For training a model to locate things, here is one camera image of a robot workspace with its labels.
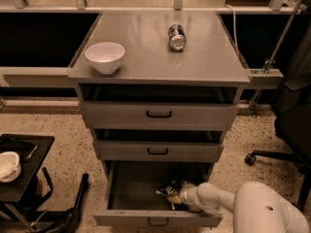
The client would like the blue chip bag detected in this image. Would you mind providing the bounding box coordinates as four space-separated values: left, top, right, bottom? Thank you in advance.
155 180 185 211

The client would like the blue silver soda can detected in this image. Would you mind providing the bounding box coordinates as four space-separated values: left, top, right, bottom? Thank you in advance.
168 24 187 51

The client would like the grey drawer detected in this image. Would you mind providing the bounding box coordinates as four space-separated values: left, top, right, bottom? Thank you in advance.
79 83 237 131
94 161 223 227
93 129 224 163

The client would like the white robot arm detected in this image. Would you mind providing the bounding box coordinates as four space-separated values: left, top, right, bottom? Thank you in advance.
167 181 310 233

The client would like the dark tablet device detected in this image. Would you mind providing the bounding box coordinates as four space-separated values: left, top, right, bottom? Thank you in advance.
0 138 38 162

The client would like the white ceramic bowl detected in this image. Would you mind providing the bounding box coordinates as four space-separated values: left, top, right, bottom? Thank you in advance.
85 42 125 74

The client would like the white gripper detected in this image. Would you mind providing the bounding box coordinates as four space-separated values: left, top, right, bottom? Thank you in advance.
167 181 214 212

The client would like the metal diagonal rod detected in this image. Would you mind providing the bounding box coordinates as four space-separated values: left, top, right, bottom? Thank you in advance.
249 0 303 117

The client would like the white cable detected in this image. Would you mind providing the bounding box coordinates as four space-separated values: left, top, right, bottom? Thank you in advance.
225 4 241 58

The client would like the black side table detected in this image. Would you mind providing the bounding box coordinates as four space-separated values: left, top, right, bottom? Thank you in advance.
0 134 54 232

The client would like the grey top drawer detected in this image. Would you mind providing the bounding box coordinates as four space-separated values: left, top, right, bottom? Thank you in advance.
79 83 237 131

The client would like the black office chair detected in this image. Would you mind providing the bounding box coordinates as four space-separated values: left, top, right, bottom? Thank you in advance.
245 24 311 212

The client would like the grey middle drawer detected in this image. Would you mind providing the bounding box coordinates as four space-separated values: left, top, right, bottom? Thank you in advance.
93 129 224 163

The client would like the white cup on table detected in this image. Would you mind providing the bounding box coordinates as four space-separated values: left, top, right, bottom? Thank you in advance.
0 151 21 183

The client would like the grey bottom drawer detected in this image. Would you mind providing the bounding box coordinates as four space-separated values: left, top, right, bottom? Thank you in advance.
94 161 223 227

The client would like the grey metal drawer cabinet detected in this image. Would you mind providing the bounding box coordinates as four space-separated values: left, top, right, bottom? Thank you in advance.
67 10 253 167

